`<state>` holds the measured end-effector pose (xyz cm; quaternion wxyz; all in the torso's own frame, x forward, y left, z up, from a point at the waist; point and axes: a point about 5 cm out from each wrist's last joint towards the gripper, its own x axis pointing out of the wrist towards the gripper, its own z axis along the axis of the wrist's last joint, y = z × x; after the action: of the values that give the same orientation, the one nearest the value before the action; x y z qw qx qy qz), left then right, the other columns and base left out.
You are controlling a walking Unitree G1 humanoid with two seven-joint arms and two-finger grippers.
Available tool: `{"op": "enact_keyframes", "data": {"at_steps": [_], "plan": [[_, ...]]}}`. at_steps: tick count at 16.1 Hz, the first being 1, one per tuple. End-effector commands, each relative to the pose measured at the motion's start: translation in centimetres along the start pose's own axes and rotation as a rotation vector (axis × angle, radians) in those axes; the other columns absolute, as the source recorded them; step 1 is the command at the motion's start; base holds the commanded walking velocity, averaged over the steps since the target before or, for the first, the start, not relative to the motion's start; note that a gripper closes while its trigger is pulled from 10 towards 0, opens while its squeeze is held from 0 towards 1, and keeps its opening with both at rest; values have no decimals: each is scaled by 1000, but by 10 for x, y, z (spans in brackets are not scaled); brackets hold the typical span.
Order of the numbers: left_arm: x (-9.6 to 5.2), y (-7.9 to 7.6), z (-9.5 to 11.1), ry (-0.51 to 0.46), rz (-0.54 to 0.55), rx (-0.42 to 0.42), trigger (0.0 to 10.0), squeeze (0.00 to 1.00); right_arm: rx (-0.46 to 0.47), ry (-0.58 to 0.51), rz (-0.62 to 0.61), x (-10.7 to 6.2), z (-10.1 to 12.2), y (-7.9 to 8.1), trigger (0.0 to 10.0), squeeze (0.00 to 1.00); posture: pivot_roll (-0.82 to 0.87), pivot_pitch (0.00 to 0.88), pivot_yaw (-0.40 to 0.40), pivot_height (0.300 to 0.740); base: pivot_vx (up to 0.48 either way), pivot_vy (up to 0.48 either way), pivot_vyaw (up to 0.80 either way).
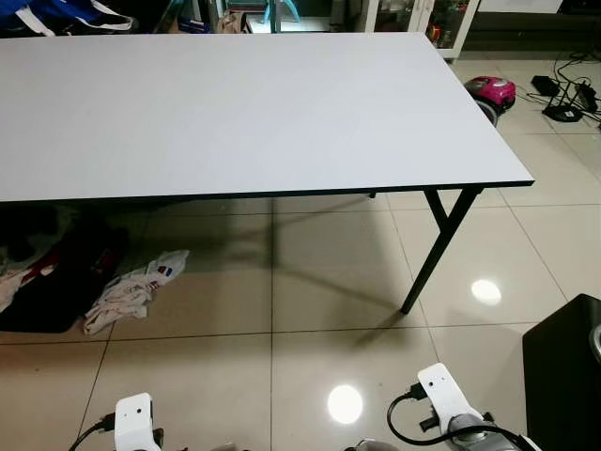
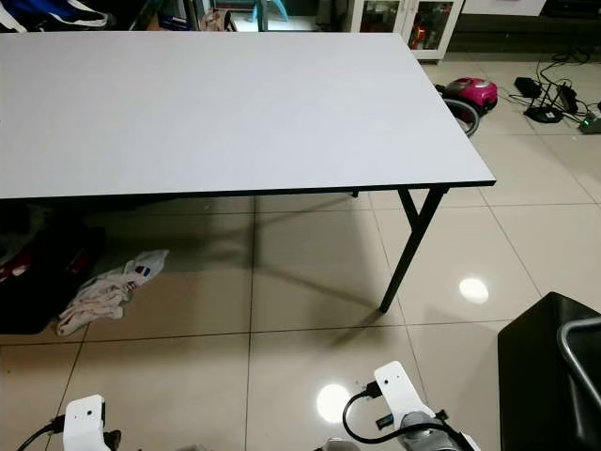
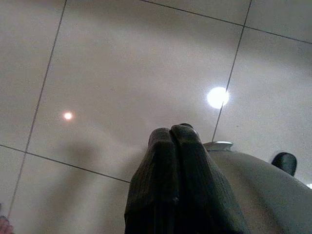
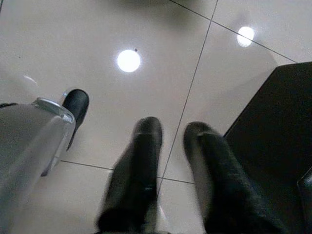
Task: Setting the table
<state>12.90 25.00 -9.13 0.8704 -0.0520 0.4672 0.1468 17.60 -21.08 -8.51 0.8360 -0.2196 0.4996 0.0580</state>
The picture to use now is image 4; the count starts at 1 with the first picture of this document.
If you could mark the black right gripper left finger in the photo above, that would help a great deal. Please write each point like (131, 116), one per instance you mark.
(136, 175)

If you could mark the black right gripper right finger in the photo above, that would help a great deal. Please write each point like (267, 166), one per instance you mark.
(224, 185)

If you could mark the black leather chair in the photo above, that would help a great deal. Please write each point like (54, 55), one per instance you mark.
(306, 195)

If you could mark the black robot foot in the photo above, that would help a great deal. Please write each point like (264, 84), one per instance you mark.
(77, 109)

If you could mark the silver robot leg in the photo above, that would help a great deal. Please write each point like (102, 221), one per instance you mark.
(26, 156)

